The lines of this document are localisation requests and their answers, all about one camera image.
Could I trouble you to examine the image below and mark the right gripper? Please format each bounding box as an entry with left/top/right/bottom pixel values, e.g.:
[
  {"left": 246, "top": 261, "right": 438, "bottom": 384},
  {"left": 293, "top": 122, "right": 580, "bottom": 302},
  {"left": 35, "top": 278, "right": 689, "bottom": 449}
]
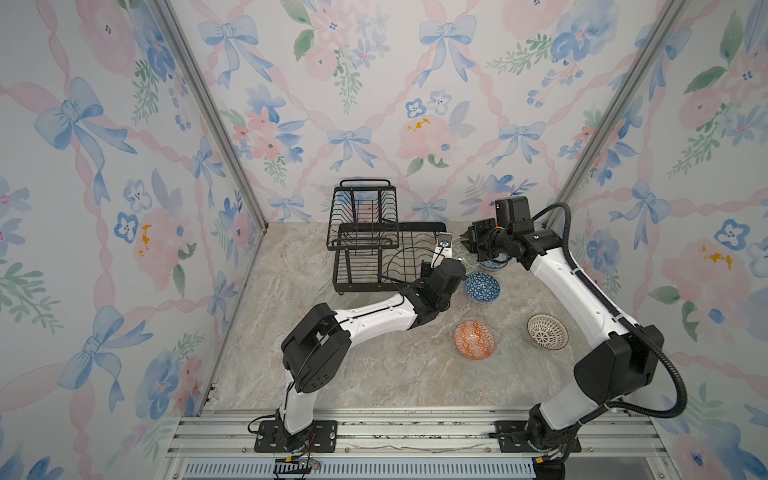
[{"left": 460, "top": 219, "right": 511, "bottom": 263}]

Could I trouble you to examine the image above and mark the black wire dish rack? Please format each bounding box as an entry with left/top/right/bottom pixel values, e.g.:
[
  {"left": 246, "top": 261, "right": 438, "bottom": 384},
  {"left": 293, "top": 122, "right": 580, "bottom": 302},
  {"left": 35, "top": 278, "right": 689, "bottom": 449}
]
[{"left": 326, "top": 179, "right": 449, "bottom": 295}]

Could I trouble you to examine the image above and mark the red patterned bowl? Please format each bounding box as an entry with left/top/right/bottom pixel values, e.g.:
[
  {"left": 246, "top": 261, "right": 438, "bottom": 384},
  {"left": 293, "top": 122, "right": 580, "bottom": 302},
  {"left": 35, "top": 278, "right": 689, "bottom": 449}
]
[{"left": 453, "top": 321, "right": 496, "bottom": 361}]

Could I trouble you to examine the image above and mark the green patterned bowl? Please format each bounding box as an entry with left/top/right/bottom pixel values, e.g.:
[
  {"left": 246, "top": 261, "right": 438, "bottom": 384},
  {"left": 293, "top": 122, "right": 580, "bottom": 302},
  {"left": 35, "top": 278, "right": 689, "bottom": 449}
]
[{"left": 381, "top": 245, "right": 434, "bottom": 284}]

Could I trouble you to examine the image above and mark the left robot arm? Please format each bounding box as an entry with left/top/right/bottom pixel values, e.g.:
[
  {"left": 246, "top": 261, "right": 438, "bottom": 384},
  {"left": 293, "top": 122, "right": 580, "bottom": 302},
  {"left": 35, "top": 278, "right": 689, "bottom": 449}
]
[{"left": 276, "top": 234, "right": 466, "bottom": 437}]

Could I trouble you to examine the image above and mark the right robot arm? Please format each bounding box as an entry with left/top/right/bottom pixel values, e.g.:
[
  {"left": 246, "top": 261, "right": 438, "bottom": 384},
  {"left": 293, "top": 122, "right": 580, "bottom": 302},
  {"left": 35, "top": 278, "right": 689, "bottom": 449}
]
[{"left": 461, "top": 219, "right": 663, "bottom": 452}]

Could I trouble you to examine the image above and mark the white blue floral bowl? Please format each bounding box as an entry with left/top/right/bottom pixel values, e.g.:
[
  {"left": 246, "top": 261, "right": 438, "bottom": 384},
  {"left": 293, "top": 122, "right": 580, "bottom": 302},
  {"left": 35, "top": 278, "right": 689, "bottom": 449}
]
[{"left": 478, "top": 255, "right": 509, "bottom": 272}]

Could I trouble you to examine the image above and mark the dark blue patterned bowl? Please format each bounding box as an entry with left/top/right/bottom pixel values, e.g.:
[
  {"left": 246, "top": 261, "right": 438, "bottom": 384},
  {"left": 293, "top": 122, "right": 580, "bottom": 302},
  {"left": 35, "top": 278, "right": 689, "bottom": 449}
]
[{"left": 464, "top": 272, "right": 501, "bottom": 303}]

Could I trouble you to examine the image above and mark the beige lattice bowl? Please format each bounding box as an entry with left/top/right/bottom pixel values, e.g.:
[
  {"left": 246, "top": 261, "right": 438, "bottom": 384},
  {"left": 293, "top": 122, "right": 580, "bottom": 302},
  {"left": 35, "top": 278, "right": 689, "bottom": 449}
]
[{"left": 526, "top": 314, "right": 569, "bottom": 351}]

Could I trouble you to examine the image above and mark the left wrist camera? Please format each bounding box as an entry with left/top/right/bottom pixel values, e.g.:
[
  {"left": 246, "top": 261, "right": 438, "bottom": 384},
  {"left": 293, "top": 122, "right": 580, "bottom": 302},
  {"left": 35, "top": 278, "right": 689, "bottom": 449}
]
[{"left": 435, "top": 232, "right": 453, "bottom": 255}]

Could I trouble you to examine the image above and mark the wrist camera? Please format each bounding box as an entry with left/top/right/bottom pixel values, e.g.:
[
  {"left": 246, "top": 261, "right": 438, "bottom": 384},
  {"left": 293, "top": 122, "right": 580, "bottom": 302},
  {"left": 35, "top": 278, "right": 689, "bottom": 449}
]
[
  {"left": 435, "top": 232, "right": 453, "bottom": 255},
  {"left": 495, "top": 196, "right": 534, "bottom": 235}
]

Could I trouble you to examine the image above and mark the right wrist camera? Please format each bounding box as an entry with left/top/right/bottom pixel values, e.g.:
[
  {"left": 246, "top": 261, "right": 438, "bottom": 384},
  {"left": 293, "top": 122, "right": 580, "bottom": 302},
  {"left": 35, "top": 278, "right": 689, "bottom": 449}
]
[{"left": 495, "top": 196, "right": 534, "bottom": 235}]

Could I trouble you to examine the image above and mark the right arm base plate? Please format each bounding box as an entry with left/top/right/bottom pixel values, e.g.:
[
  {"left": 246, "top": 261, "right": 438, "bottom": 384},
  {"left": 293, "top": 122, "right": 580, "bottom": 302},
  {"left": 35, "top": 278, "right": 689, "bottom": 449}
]
[{"left": 488, "top": 420, "right": 582, "bottom": 455}]

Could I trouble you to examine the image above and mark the aluminium rail frame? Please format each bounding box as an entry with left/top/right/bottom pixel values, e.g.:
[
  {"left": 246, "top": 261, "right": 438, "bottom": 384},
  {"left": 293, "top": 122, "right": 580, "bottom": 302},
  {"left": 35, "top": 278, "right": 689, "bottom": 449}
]
[{"left": 156, "top": 407, "right": 681, "bottom": 479}]

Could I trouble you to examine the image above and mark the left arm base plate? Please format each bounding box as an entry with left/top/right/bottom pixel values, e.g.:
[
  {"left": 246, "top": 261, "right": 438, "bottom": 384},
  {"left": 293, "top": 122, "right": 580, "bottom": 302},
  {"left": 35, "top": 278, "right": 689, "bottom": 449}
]
[{"left": 254, "top": 420, "right": 338, "bottom": 454}]

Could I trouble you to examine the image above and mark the black corrugated cable conduit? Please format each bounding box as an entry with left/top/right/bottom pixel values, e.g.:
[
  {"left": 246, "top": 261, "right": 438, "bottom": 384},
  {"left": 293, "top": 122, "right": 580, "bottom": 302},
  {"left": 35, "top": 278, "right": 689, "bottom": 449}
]
[{"left": 530, "top": 202, "right": 689, "bottom": 420}]

